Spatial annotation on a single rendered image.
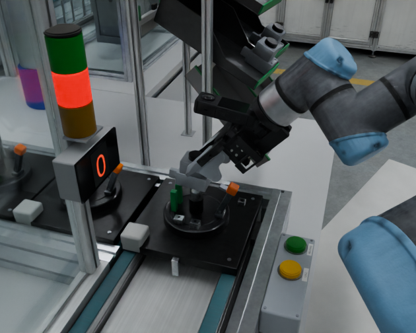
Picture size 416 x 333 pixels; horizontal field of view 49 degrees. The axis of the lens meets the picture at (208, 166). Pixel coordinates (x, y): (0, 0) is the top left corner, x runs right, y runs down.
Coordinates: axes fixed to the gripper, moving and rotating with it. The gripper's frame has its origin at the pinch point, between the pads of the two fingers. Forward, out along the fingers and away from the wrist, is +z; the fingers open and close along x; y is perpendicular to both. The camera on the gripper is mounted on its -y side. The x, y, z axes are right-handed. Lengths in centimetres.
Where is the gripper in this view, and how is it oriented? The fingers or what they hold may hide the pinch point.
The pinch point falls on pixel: (192, 162)
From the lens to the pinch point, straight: 90.1
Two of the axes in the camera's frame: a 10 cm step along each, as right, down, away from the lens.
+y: 7.1, 6.8, 1.8
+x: 3.0, -5.2, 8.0
